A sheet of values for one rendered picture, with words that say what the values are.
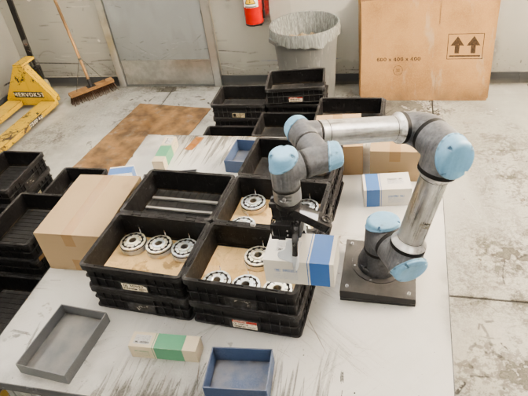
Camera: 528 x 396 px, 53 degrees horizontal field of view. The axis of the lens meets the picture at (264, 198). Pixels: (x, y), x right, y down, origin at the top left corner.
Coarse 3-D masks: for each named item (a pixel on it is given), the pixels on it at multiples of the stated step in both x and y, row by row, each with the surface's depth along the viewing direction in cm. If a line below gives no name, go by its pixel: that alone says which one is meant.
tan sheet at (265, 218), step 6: (240, 210) 216; (270, 210) 214; (234, 216) 214; (240, 216) 213; (252, 216) 212; (258, 216) 212; (264, 216) 211; (270, 216) 211; (258, 222) 209; (264, 222) 208; (312, 228) 202
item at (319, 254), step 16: (272, 240) 154; (304, 240) 153; (320, 240) 152; (336, 240) 151; (272, 256) 149; (304, 256) 148; (320, 256) 147; (336, 256) 151; (272, 272) 151; (288, 272) 149; (304, 272) 148; (320, 272) 147; (336, 272) 152
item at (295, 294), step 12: (240, 228) 193; (252, 228) 191; (264, 228) 191; (204, 240) 189; (192, 264) 181; (216, 288) 172; (228, 288) 171; (240, 288) 169; (252, 288) 168; (264, 288) 167; (300, 288) 168
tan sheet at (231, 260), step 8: (216, 248) 200; (224, 248) 199; (232, 248) 199; (240, 248) 198; (216, 256) 196; (224, 256) 196; (232, 256) 195; (240, 256) 195; (208, 264) 193; (216, 264) 193; (224, 264) 192; (232, 264) 192; (240, 264) 191; (208, 272) 190; (232, 272) 189; (240, 272) 188; (256, 272) 187; (264, 272) 187; (232, 280) 185; (264, 280) 184
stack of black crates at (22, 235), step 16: (16, 208) 285; (32, 208) 294; (48, 208) 291; (0, 224) 274; (16, 224) 284; (32, 224) 283; (0, 240) 275; (16, 240) 273; (32, 240) 256; (0, 256) 265; (16, 256) 261; (32, 256) 259; (0, 272) 272; (16, 272) 269; (32, 272) 267
